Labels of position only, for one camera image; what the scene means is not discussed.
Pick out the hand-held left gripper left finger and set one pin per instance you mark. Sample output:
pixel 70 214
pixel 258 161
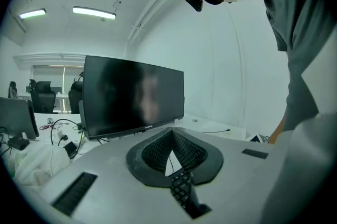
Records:
pixel 134 162

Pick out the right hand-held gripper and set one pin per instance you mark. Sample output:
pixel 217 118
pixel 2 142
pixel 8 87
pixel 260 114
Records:
pixel 259 138

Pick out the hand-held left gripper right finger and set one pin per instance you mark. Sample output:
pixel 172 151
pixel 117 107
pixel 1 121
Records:
pixel 210 162

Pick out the black keyboard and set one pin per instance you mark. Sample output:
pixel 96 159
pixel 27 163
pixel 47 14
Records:
pixel 181 186

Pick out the person's right forearm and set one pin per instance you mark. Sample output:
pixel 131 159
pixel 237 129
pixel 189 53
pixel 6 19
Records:
pixel 277 131

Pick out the black power adapter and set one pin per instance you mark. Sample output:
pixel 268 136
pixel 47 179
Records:
pixel 70 149

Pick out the large curved black monitor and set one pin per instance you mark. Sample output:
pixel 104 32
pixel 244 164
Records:
pixel 123 96

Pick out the clear plastic bag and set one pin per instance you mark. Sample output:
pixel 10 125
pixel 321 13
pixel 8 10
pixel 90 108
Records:
pixel 34 162

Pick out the black mini computer box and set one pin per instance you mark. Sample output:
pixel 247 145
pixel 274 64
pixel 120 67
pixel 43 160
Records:
pixel 18 143

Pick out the person's torso in grey shirt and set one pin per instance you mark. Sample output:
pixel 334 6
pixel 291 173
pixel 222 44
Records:
pixel 295 20

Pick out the grey monitor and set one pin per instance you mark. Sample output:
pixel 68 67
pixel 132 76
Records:
pixel 15 117

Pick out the long ceiling light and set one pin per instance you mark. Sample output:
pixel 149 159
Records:
pixel 94 12
pixel 33 13

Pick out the white ceiling pipe run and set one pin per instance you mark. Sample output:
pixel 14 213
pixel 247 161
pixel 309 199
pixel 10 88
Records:
pixel 158 2

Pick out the black head camera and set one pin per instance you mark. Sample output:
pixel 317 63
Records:
pixel 194 0

